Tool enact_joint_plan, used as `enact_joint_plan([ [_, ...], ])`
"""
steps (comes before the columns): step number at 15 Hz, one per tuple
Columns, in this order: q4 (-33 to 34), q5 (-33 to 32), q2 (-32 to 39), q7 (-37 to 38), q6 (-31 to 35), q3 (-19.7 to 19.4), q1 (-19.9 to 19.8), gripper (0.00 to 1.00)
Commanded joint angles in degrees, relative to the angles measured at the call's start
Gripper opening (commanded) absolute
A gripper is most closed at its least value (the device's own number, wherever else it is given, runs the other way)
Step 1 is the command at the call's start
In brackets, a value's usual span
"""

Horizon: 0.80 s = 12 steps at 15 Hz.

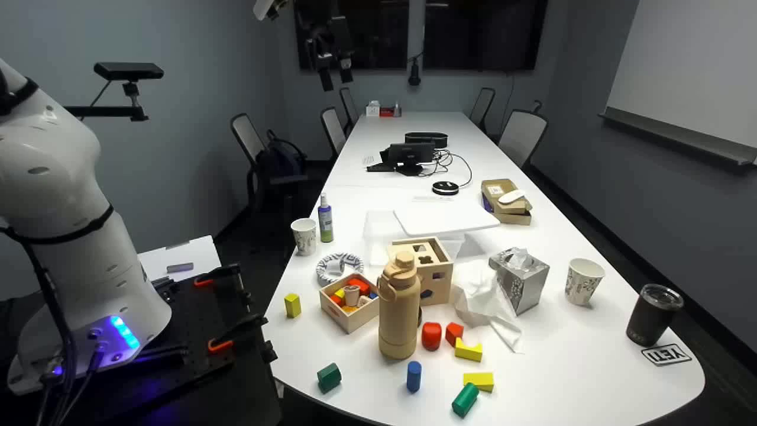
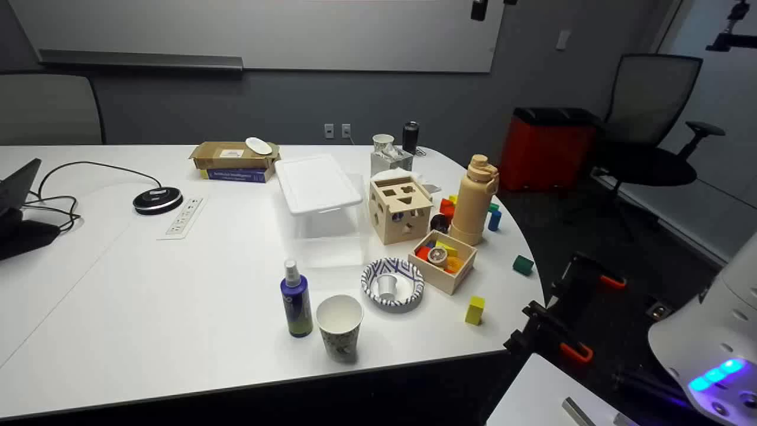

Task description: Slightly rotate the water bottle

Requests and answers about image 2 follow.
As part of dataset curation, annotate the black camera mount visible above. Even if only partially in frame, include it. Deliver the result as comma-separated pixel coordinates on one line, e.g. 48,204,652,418
704,0,757,53

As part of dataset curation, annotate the green wooden block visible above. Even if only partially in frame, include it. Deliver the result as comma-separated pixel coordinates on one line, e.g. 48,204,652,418
511,252,538,279

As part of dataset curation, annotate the white paper cup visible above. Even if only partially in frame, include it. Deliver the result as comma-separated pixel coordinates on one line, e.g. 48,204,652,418
315,292,367,367

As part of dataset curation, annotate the clear container with white lid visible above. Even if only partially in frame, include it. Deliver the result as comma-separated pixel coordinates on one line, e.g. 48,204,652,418
272,150,370,272

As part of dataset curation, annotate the black cable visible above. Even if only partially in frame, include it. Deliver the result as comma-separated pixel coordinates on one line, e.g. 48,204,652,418
22,159,165,232

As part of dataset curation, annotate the black can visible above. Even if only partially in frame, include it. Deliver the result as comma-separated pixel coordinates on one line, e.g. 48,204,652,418
400,119,423,156

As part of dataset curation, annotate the purple spray bottle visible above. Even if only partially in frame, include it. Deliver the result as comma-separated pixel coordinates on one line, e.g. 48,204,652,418
277,257,318,340

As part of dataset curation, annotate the wooden shape sorter box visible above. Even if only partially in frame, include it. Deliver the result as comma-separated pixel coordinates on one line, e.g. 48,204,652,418
367,167,435,245

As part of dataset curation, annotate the white power strip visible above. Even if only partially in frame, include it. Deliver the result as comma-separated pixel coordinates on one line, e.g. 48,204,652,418
157,194,208,243

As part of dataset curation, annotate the small wooden tray with pieces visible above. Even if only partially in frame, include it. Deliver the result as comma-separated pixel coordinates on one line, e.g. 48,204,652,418
407,227,480,298

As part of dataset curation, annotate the red bin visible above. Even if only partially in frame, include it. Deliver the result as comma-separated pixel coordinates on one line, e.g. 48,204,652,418
497,104,603,197

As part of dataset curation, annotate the metal cylinder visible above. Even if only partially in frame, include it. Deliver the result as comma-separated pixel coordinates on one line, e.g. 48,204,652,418
559,394,603,426

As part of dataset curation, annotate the white board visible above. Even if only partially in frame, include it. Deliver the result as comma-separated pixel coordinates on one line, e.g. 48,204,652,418
482,349,635,426

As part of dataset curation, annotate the small white cup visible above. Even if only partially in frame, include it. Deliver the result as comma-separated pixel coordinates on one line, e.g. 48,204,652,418
374,272,400,302

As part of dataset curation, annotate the whiteboard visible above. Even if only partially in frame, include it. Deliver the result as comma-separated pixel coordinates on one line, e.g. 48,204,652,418
8,0,509,76

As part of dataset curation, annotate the glass jar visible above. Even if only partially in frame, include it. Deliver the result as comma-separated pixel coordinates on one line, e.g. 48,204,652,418
370,130,416,177

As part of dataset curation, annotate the black laptop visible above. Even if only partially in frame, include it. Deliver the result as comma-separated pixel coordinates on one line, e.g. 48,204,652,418
0,156,65,262

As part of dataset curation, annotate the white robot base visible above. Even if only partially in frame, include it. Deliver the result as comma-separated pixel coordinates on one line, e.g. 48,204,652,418
647,229,757,426

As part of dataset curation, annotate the black round puck device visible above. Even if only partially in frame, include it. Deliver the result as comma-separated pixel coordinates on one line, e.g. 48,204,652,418
131,181,187,218

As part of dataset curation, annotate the white oval object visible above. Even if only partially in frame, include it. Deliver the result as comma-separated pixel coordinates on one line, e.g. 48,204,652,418
242,134,274,159

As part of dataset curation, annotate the yellow wooden block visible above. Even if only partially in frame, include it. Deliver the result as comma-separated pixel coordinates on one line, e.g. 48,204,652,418
461,292,491,328

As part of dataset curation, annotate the grey chair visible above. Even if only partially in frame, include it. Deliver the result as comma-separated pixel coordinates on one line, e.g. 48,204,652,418
0,71,106,147

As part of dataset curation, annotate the blue patterned paper plate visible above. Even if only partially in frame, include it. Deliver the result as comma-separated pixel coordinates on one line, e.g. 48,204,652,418
359,256,429,314

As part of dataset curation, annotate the black orange clamp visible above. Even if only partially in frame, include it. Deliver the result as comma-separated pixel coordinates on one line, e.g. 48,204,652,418
501,298,600,368
549,251,633,320

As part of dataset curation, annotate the black mesh office chair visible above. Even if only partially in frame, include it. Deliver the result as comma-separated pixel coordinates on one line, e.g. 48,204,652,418
590,52,729,240

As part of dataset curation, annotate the flat cardboard box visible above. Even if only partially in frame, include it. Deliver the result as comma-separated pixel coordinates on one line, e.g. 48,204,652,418
187,139,281,173

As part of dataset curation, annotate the blue flat box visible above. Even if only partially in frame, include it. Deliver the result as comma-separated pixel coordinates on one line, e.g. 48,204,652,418
203,165,274,185

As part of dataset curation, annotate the blue wooden block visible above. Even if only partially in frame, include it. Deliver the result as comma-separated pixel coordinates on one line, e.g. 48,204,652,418
485,200,507,234

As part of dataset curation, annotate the tan water bottle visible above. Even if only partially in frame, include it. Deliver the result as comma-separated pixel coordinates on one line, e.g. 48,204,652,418
448,150,501,248

